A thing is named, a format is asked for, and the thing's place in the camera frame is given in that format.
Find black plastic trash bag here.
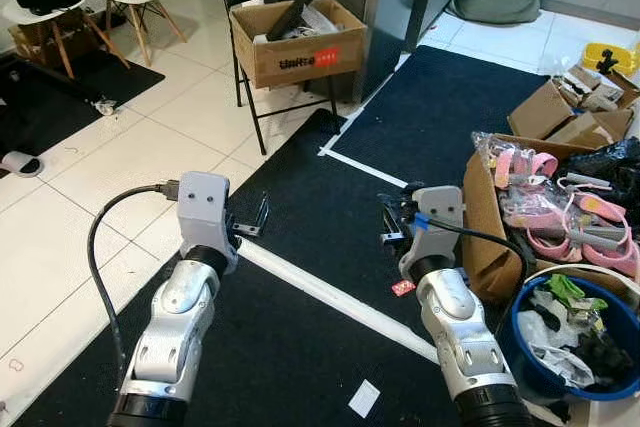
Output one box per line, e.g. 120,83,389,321
565,137,640,198

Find white floor tape strip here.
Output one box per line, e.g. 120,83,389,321
318,147,413,191
235,240,566,427
318,47,413,158

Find dark blue carpet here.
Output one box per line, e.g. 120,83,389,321
15,45,640,427

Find tall brown cardboard box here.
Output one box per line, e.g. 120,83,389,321
462,132,640,306

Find bagged pink sandals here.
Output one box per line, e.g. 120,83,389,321
475,132,559,189
500,182,603,234
525,212,640,279

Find Unitree printed cardboard box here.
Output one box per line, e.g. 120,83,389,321
230,0,369,90

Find white paper scrap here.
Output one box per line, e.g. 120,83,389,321
348,379,383,418

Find green packaging piece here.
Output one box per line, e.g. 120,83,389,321
545,275,597,311

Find open flapped cardboard box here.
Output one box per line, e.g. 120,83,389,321
507,62,640,148

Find blue plastic bucket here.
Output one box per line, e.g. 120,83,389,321
510,269,640,403

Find grey metal column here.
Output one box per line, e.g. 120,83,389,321
300,0,481,104

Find flat black panel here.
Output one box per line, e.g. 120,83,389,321
265,0,316,43

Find clear plastic packaging bag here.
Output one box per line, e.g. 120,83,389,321
300,2,346,34

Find white crumpled plastic bag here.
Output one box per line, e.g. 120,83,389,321
528,342,593,389

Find black floor mat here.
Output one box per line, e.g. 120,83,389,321
0,47,166,158

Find white grey slipper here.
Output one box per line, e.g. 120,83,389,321
0,150,43,178

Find low brown cardboard box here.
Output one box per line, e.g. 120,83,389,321
10,9,111,61

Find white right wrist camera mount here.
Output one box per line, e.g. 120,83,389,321
398,185,466,283

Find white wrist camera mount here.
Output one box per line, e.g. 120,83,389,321
398,185,466,283
175,171,241,273

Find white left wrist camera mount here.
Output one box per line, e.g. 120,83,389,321
175,171,241,273

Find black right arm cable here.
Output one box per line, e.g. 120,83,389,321
430,217,533,290

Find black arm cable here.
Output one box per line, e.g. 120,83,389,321
88,182,181,390
430,217,533,290

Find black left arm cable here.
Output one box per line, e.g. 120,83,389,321
88,182,181,390

